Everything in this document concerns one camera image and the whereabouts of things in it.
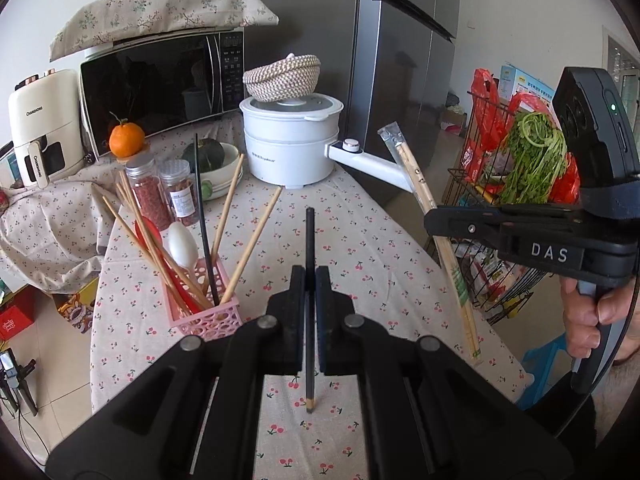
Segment person's dark pants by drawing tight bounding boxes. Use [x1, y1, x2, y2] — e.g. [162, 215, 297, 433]
[525, 390, 599, 480]

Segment black tripod device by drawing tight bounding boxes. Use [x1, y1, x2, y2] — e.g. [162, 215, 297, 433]
[0, 349, 39, 417]

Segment clear jar of red grains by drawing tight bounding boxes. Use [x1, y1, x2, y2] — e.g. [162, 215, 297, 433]
[125, 154, 174, 234]

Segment floral cloth cover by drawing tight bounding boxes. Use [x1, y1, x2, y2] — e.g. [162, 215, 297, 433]
[49, 0, 280, 64]

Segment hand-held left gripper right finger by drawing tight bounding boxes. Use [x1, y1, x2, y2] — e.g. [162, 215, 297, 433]
[316, 266, 573, 480]

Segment white plastic spoon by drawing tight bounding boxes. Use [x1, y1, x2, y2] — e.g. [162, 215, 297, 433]
[166, 222, 199, 273]

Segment black chopstick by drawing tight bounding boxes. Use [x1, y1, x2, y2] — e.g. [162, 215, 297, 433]
[304, 208, 317, 414]
[194, 133, 221, 307]

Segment draped cherry print cloth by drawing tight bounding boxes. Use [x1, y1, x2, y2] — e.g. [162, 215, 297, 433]
[0, 157, 151, 294]

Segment grey refrigerator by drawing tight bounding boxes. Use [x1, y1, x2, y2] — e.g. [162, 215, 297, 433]
[246, 0, 461, 167]

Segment red plastic spoon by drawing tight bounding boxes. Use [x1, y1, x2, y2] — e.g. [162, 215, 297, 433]
[134, 216, 201, 314]

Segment black microwave oven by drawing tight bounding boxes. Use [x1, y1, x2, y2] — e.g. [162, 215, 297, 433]
[80, 29, 246, 159]

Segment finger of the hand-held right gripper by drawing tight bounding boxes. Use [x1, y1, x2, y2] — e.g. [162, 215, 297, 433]
[424, 205, 506, 252]

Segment white electric cooking pot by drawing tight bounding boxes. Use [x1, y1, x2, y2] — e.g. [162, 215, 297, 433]
[239, 94, 427, 194]

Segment bamboo chopsticks pair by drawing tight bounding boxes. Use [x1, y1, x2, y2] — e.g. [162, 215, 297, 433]
[378, 121, 482, 362]

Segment red box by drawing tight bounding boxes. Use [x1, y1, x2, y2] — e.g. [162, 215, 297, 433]
[0, 285, 36, 344]

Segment white air fryer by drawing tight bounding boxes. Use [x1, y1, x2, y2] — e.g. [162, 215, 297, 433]
[7, 69, 85, 189]

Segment wooden chopstick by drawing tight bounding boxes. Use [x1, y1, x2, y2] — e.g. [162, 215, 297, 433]
[211, 153, 246, 263]
[122, 170, 183, 293]
[102, 195, 210, 311]
[116, 172, 175, 288]
[221, 187, 283, 305]

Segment blue plastic stool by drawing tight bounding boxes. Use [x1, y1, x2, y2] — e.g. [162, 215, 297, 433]
[515, 332, 574, 412]

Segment red plastic bag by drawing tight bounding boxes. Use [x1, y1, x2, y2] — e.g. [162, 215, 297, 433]
[460, 67, 582, 206]

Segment woven basket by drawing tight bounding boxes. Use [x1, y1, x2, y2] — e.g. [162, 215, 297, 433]
[243, 53, 322, 103]

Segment person's right hand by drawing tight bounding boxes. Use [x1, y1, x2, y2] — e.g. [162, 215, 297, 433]
[560, 277, 624, 359]

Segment orange fruit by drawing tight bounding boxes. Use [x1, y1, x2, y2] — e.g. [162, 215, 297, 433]
[109, 119, 146, 159]

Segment labelled clear jar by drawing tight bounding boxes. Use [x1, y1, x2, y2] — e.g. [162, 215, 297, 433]
[159, 160, 201, 227]

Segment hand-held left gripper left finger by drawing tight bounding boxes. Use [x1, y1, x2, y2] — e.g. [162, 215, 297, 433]
[45, 266, 307, 480]

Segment green leafy herbs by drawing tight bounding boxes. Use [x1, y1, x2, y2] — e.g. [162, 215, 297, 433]
[499, 111, 569, 206]

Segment blue and yellow box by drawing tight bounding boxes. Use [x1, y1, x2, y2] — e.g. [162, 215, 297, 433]
[500, 62, 557, 104]

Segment cherry print tablecloth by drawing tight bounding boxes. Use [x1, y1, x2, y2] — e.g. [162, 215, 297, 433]
[90, 110, 534, 480]

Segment black wire rack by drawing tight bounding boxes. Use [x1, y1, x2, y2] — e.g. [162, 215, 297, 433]
[425, 89, 566, 327]

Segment pink perforated utensil holder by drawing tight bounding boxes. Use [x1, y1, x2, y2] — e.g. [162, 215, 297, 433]
[162, 257, 242, 337]

